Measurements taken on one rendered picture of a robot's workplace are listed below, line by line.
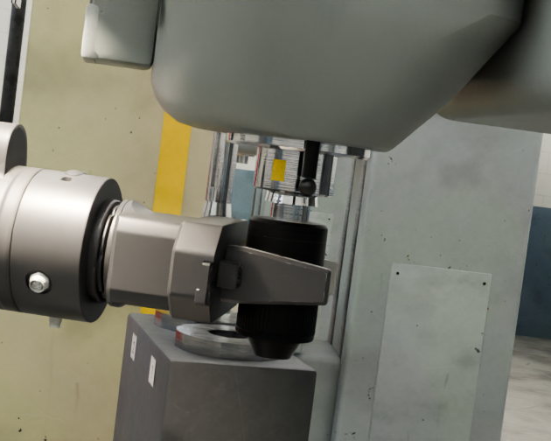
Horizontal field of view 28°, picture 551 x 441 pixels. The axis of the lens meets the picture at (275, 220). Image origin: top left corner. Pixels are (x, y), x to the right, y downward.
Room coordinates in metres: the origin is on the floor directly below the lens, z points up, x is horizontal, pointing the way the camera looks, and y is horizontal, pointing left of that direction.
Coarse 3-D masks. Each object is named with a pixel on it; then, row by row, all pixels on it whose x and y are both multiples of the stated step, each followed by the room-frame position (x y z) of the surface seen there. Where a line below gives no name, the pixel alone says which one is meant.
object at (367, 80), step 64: (192, 0) 0.56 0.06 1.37; (256, 0) 0.55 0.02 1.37; (320, 0) 0.55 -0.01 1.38; (384, 0) 0.55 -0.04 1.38; (448, 0) 0.56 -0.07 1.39; (512, 0) 0.57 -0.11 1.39; (192, 64) 0.57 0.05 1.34; (256, 64) 0.56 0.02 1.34; (320, 64) 0.56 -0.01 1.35; (384, 64) 0.57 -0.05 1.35; (448, 64) 0.58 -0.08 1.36; (256, 128) 0.59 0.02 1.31; (320, 128) 0.58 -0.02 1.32; (384, 128) 0.60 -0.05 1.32
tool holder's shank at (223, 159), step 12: (216, 132) 0.99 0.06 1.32; (216, 144) 0.99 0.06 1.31; (228, 144) 0.98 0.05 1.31; (216, 156) 0.99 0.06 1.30; (228, 156) 0.98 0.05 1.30; (216, 168) 0.99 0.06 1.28; (228, 168) 0.98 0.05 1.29; (216, 180) 0.98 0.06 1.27; (228, 180) 0.98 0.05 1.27; (216, 192) 0.98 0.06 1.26; (228, 192) 0.99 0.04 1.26; (204, 204) 0.99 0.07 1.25; (216, 204) 0.98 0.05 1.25; (228, 204) 0.99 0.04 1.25; (204, 216) 0.98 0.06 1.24; (228, 216) 0.99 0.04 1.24
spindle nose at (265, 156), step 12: (264, 156) 0.63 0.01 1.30; (276, 156) 0.62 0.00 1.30; (288, 156) 0.62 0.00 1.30; (300, 156) 0.62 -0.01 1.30; (324, 156) 0.63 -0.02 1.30; (264, 168) 0.63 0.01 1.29; (288, 168) 0.62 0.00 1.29; (300, 168) 0.62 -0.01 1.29; (324, 168) 0.63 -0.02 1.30; (336, 168) 0.64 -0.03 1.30; (264, 180) 0.63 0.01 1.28; (276, 180) 0.62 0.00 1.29; (288, 180) 0.62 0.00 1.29; (300, 180) 0.62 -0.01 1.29; (324, 180) 0.63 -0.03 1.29; (324, 192) 0.63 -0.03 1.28
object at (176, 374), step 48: (144, 336) 0.93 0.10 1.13; (192, 336) 0.86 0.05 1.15; (240, 336) 0.91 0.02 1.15; (144, 384) 0.91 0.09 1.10; (192, 384) 0.83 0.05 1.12; (240, 384) 0.84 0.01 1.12; (288, 384) 0.85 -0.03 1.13; (144, 432) 0.88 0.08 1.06; (192, 432) 0.83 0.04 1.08; (240, 432) 0.84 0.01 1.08; (288, 432) 0.85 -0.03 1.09
